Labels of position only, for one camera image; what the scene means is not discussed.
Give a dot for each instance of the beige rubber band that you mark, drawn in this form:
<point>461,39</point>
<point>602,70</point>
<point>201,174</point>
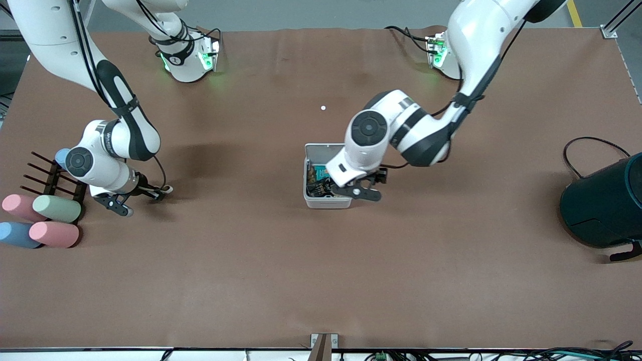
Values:
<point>168,189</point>

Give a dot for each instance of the teal snack wrapper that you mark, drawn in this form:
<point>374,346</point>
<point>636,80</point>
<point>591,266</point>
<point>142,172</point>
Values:
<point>320,172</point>

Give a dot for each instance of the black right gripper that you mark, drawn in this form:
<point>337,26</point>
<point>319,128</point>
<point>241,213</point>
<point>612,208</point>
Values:
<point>145,186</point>

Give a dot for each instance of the blue plastic cup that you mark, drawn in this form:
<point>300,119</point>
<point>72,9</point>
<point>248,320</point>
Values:
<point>17,234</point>
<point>60,158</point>

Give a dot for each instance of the black snack wrapper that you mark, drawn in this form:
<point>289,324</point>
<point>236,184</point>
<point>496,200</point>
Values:
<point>318,189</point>

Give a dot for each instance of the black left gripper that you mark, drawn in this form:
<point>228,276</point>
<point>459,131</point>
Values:
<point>379,175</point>

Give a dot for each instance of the aluminium frame profile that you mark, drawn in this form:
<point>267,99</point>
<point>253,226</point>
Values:
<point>614,27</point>

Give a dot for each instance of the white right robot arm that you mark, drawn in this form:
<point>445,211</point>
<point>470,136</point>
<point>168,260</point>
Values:
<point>50,30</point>

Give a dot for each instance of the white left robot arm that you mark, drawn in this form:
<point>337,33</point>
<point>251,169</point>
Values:
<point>368,128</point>

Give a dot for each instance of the pink plastic cup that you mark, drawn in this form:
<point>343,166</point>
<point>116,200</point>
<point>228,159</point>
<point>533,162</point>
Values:
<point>17,206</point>
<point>54,234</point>

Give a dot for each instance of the small white lidded trash bin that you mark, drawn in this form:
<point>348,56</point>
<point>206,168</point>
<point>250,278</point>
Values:
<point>326,203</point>

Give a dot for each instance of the black pronged cup rack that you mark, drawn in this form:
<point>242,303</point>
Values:
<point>52,186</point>

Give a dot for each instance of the green terminal connector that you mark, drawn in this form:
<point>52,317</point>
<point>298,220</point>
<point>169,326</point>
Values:
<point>381,356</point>

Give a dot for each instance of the metal bracket with brown strip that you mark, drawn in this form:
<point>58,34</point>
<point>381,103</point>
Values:
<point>323,346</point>

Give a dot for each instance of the pale green plastic cup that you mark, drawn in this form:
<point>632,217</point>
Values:
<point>57,209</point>

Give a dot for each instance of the large dark teal pedal bin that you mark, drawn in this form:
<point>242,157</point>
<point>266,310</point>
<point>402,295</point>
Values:
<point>607,205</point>

